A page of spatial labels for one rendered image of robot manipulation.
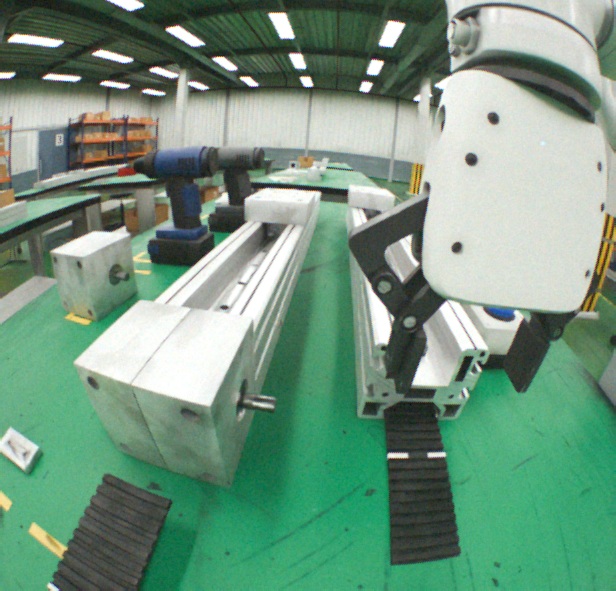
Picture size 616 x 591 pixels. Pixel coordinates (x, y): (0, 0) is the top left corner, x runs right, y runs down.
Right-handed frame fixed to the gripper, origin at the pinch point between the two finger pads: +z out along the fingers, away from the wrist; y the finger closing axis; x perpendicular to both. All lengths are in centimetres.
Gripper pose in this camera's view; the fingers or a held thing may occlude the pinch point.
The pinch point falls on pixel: (467, 365)
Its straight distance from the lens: 19.2
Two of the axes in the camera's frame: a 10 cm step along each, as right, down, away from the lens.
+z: -0.7, 9.1, 4.1
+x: 1.1, -4.1, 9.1
